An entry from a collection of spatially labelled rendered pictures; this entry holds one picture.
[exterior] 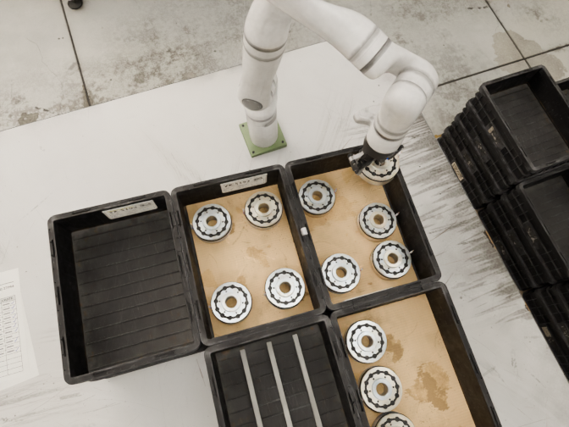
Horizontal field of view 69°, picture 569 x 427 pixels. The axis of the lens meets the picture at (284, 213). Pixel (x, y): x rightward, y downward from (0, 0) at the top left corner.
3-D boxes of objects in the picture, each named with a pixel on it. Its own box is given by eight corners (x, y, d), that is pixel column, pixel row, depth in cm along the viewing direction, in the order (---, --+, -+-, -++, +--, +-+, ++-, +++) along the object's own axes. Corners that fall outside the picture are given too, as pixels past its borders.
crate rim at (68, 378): (51, 219, 104) (46, 216, 101) (170, 191, 108) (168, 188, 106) (69, 386, 92) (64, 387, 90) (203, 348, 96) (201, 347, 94)
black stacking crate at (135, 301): (68, 230, 113) (47, 218, 102) (177, 205, 117) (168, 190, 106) (86, 382, 101) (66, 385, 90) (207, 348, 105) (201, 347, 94)
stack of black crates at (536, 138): (433, 140, 205) (479, 83, 162) (485, 122, 210) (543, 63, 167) (473, 212, 194) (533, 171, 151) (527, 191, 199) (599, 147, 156)
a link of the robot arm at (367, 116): (388, 103, 92) (397, 86, 87) (410, 146, 89) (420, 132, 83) (350, 114, 91) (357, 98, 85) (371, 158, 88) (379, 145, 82)
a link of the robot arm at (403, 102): (393, 153, 83) (413, 122, 85) (422, 111, 68) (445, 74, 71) (363, 135, 83) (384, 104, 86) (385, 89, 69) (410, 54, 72)
